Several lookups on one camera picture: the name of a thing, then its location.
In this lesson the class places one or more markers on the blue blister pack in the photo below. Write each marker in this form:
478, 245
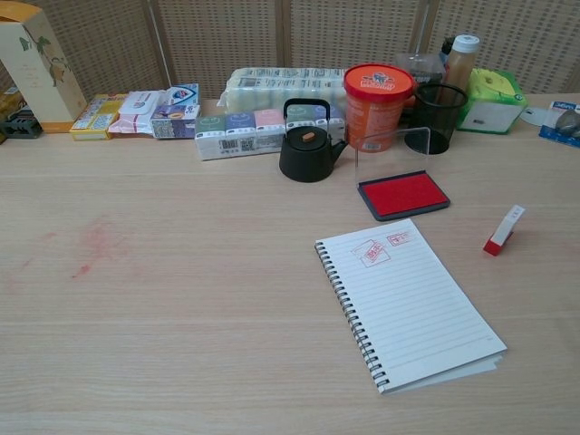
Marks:
564, 122

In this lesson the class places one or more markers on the gold foil pack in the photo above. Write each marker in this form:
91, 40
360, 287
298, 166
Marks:
9, 102

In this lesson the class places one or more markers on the white round disc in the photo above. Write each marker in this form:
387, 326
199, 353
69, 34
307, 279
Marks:
537, 117

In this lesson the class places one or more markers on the dark green black tool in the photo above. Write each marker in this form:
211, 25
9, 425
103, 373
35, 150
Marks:
20, 127

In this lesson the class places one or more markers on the white wet wipes pack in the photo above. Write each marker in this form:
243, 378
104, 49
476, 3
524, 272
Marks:
136, 113

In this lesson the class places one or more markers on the red white stamp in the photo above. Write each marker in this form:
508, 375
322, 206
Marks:
503, 231

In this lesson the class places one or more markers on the black teapot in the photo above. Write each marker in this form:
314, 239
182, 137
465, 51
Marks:
306, 158

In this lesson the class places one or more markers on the black mesh pen holder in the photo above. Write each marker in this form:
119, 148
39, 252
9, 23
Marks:
437, 136

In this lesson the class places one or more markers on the multicolour pocket tissue pack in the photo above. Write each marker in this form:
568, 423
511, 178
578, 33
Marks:
235, 131

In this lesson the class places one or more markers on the green tissue box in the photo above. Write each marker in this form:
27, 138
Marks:
494, 99

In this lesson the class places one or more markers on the white and blue box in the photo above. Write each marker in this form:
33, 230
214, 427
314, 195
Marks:
183, 95

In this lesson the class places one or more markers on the woven folding screen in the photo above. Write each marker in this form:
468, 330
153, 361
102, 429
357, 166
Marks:
217, 36

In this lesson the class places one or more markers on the red ink pad clear lid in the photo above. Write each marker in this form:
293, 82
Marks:
403, 195

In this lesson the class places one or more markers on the orange lidded tub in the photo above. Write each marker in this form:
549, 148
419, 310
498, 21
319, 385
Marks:
376, 104

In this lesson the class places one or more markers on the clear plastic container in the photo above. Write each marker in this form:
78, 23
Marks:
419, 68

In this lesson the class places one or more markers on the yellow flat box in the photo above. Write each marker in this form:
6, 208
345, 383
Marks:
93, 118

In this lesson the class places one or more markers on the white spiral notebook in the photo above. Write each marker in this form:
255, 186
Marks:
408, 308

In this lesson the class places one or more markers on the dark bottle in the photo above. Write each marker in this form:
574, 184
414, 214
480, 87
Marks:
446, 52

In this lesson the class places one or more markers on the clear wrapped paper pack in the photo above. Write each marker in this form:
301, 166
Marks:
272, 86

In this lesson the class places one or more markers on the brown bottle white cap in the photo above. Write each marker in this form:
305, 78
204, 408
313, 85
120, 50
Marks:
460, 63

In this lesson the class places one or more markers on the tall cream box orange top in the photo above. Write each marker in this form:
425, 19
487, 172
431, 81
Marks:
36, 68

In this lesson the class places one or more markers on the purple box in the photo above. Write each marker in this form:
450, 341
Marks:
174, 122

